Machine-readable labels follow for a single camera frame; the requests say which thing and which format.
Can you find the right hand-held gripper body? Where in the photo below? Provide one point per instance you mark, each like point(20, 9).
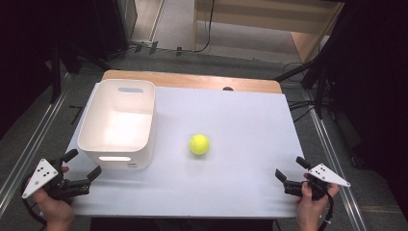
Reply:
point(324, 174)

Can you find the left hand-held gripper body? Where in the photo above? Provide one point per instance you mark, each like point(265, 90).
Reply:
point(40, 178)

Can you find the white plastic storage bin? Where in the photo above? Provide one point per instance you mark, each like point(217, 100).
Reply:
point(118, 128)

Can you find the yellow tennis ball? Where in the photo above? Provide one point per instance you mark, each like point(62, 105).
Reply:
point(199, 144)

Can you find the person's left hand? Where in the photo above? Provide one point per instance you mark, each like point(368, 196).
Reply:
point(56, 211)

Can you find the person's right hand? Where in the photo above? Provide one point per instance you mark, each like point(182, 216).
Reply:
point(309, 211)

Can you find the white table board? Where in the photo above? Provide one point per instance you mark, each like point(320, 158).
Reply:
point(240, 144)

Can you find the black tripod stand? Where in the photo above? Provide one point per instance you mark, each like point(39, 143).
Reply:
point(320, 83)

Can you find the dark curtain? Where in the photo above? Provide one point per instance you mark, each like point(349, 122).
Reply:
point(375, 96)
point(22, 64)

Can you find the small dark knob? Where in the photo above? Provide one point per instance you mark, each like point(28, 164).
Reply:
point(227, 88)

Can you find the black cabinet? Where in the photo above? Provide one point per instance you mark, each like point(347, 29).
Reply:
point(109, 25)

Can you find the metal floor rail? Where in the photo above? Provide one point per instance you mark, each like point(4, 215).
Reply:
point(333, 160)
point(35, 141)

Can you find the light wooden frame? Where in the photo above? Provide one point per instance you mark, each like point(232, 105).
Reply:
point(304, 45)

